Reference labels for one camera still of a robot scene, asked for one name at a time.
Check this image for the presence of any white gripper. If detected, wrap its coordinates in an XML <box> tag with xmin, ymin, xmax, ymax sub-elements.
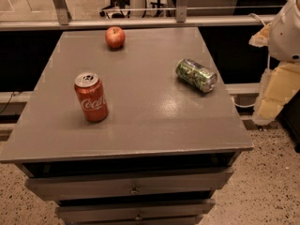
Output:
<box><xmin>248</xmin><ymin>0</ymin><xmax>300</xmax><ymax>126</ymax></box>

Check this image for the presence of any green soda can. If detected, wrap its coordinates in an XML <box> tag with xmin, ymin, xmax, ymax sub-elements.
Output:
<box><xmin>175</xmin><ymin>59</ymin><xmax>218</xmax><ymax>93</ymax></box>

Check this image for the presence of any red Coca-Cola can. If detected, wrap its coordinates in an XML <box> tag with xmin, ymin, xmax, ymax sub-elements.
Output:
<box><xmin>74</xmin><ymin>72</ymin><xmax>109</xmax><ymax>123</ymax></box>

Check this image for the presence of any grey drawer cabinet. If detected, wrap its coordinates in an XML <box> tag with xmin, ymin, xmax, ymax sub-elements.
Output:
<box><xmin>0</xmin><ymin>28</ymin><xmax>251</xmax><ymax>225</ymax></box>

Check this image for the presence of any red apple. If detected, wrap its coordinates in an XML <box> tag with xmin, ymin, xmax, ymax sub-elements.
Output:
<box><xmin>105</xmin><ymin>26</ymin><xmax>126</xmax><ymax>49</ymax></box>

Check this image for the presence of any black office chair base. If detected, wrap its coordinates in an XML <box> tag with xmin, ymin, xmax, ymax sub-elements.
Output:
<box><xmin>98</xmin><ymin>0</ymin><xmax>148</xmax><ymax>20</ymax></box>

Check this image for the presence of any lower grey drawer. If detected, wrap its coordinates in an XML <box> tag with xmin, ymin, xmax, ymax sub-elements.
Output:
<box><xmin>56</xmin><ymin>199</ymin><xmax>215</xmax><ymax>223</ymax></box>

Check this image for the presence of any grey drawer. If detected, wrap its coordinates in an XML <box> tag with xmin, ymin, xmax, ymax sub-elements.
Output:
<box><xmin>56</xmin><ymin>199</ymin><xmax>215</xmax><ymax>223</ymax></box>
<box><xmin>25</xmin><ymin>167</ymin><xmax>233</xmax><ymax>201</ymax></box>

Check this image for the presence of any upper grey drawer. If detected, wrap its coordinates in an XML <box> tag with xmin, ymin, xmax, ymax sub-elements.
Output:
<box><xmin>25</xmin><ymin>167</ymin><xmax>233</xmax><ymax>201</ymax></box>

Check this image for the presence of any white cable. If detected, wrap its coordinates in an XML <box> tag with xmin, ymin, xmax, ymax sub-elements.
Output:
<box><xmin>232</xmin><ymin>12</ymin><xmax>272</xmax><ymax>109</ymax></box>

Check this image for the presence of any metal window rail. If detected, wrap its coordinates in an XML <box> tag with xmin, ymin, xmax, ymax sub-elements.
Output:
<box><xmin>0</xmin><ymin>0</ymin><xmax>275</xmax><ymax>31</ymax></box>

